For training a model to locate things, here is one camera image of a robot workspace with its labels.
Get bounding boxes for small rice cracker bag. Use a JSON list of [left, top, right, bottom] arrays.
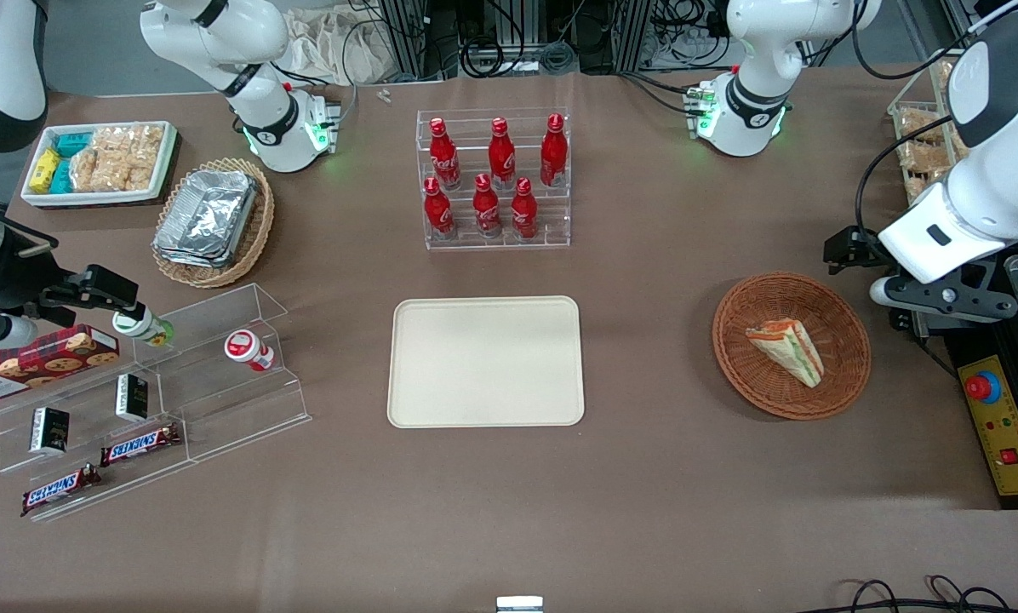
[[69, 145, 106, 193]]

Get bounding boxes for red emergency stop button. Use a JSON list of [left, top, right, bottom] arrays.
[[964, 371, 1003, 404]]

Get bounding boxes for clear acrylic tiered shelf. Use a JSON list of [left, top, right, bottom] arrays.
[[0, 283, 312, 523]]

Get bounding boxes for large rice cracker bag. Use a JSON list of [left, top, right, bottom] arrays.
[[92, 125, 166, 192]]

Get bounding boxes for black equipment base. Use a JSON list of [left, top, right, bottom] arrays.
[[890, 238, 1018, 513]]

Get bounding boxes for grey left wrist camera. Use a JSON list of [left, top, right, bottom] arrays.
[[870, 260, 1018, 326]]

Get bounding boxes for stack of foil trays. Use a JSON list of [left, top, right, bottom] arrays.
[[153, 169, 260, 270]]

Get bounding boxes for light oval wicker basket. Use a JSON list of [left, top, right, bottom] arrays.
[[151, 157, 276, 289]]

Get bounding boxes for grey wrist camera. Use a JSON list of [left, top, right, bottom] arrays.
[[870, 260, 1018, 326], [0, 313, 39, 352]]

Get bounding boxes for wire snack rack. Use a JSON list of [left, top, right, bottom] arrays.
[[887, 49, 971, 206]]

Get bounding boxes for yellow snack packet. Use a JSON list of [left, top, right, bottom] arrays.
[[29, 148, 61, 194]]

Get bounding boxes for black cable bundle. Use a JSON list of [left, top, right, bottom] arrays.
[[460, 0, 580, 79]]

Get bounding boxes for Snickers chocolate bar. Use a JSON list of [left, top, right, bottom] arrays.
[[20, 464, 103, 518], [100, 422, 183, 468]]

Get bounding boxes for triangular sandwich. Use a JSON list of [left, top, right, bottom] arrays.
[[745, 318, 826, 389]]

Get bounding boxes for small black box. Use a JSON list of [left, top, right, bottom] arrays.
[[116, 373, 150, 424], [30, 406, 71, 455]]

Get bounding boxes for green-capped small bottle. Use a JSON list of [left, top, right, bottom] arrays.
[[112, 306, 175, 348]]

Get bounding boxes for brown round wicker basket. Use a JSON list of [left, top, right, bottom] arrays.
[[712, 271, 872, 421]]

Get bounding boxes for red cola bottle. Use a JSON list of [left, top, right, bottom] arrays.
[[540, 113, 569, 188], [472, 174, 504, 239], [423, 176, 457, 240], [487, 117, 518, 191], [510, 176, 540, 240], [428, 117, 462, 191]]

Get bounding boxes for white rectangular snack tray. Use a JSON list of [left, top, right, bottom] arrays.
[[20, 120, 179, 209]]

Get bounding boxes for yellow emergency stop box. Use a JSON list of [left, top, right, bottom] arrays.
[[958, 354, 1018, 497]]

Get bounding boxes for white yogurt bottle red lid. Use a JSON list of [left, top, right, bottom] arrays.
[[224, 329, 277, 373]]

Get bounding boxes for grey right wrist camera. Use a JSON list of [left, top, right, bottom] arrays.
[[0, 313, 39, 352]]

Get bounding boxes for beige cloth bag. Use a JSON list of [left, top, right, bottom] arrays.
[[281, 7, 392, 87]]

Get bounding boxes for red plaid cookie box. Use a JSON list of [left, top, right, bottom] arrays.
[[0, 324, 122, 406]]

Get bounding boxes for black floor cables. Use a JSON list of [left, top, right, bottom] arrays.
[[815, 576, 1018, 613]]

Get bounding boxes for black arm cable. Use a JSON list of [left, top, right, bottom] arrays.
[[849, 0, 999, 249]]

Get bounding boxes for beige plastic tray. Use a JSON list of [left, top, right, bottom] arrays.
[[387, 295, 586, 429]]

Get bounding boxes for aluminium frame post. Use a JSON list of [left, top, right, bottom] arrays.
[[378, 0, 460, 83], [609, 0, 656, 74]]

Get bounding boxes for clear acrylic bottle rack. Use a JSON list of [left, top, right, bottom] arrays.
[[415, 107, 572, 251]]

